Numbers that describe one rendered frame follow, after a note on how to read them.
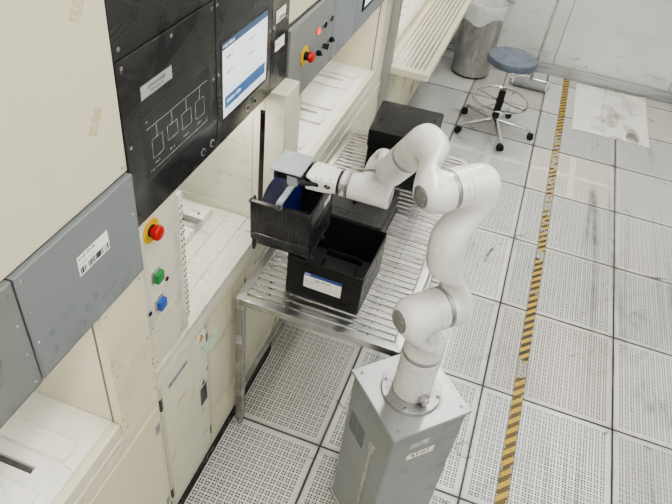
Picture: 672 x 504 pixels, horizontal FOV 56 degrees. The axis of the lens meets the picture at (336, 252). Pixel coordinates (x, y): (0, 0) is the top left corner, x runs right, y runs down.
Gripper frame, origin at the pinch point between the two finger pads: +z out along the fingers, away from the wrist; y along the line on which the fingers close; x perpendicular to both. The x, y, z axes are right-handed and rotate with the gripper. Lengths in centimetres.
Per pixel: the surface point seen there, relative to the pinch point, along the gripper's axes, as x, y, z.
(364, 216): -39, 37, -17
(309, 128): -37, 87, 26
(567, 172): -124, 264, -110
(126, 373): -24, -73, 15
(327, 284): -39.0, -4.7, -16.6
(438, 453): -70, -32, -68
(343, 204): -39, 41, -7
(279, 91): 15.2, 17.0, 13.1
